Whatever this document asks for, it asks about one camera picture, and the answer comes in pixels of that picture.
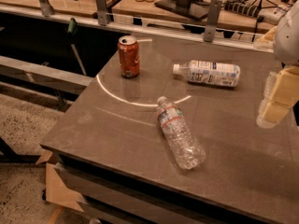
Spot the orange soda can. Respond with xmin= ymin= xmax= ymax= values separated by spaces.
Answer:
xmin=118 ymin=35 xmax=140 ymax=78

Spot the black monitor stand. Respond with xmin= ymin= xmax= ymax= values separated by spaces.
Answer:
xmin=154 ymin=0 xmax=208 ymax=21

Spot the power strip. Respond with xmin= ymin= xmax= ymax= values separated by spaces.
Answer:
xmin=224 ymin=1 xmax=288 ymax=25

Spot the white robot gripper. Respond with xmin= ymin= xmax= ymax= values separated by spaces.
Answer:
xmin=253 ymin=0 xmax=299 ymax=129

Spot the clear crumpled water bottle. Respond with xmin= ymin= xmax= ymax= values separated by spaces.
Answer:
xmin=157 ymin=96 xmax=206 ymax=170

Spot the metal rail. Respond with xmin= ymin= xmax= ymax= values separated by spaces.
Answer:
xmin=0 ymin=4 xmax=273 ymax=53

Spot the grey metal bracket left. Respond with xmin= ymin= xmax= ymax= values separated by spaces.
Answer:
xmin=38 ymin=0 xmax=54 ymax=17

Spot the white labelled plastic bottle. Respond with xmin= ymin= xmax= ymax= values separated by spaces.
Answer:
xmin=173 ymin=60 xmax=241 ymax=88

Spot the grey metal bracket right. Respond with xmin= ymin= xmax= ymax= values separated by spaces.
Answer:
xmin=203 ymin=0 xmax=222 ymax=42

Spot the grey metal bracket middle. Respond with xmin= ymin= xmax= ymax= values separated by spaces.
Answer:
xmin=95 ymin=0 xmax=110 ymax=26

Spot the grey metal bracket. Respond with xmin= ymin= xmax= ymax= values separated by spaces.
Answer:
xmin=203 ymin=0 xmax=222 ymax=42
xmin=38 ymin=0 xmax=54 ymax=17
xmin=95 ymin=0 xmax=110 ymax=26

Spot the green handled tool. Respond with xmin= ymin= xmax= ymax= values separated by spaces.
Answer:
xmin=66 ymin=17 xmax=88 ymax=77

